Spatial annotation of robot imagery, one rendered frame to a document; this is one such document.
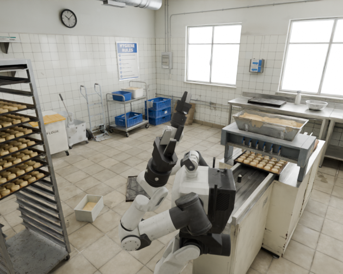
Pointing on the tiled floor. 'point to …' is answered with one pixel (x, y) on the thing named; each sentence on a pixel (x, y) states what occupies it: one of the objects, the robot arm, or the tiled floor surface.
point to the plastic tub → (89, 208)
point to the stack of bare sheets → (134, 189)
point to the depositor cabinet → (283, 200)
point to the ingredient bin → (51, 132)
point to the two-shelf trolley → (125, 112)
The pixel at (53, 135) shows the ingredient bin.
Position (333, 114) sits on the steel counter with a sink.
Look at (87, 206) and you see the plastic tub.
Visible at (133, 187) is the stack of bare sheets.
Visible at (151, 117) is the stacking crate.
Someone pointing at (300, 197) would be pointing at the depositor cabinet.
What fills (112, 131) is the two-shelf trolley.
